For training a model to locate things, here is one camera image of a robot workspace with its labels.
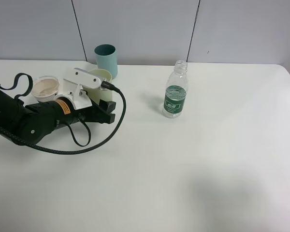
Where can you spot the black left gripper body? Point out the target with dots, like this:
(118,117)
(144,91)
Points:
(92,114)

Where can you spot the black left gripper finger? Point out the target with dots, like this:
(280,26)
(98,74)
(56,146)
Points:
(104,118)
(107,106)

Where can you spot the light green plastic cup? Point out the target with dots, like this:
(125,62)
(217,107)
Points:
(96,94)

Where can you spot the clear bottle green label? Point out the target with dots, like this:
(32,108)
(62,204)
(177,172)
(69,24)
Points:
(176,90)

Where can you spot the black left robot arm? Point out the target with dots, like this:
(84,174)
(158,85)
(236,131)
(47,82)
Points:
(35,121)

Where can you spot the teal plastic cup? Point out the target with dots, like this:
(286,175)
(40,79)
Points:
(106,58)

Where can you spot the blue paper cup clear lid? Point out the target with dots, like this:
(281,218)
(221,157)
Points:
(45,88)

